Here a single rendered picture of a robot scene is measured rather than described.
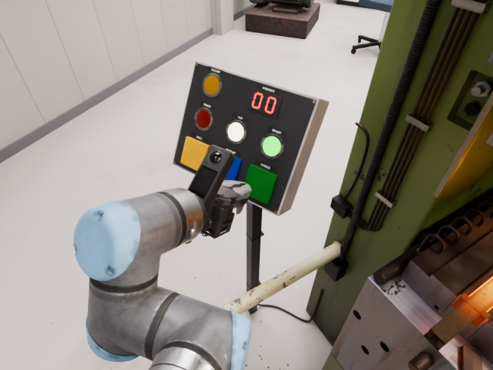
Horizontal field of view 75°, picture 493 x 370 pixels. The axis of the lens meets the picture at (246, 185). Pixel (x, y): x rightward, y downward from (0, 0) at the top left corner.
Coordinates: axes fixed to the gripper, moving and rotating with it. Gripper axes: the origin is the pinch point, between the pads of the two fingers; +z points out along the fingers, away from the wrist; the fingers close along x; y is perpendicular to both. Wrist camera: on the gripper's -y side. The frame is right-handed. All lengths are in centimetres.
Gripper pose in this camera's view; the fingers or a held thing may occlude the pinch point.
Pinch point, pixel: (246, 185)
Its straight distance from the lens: 70.0
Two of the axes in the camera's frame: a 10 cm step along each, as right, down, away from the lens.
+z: 4.9, -1.4, 8.6
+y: -2.8, 9.1, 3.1
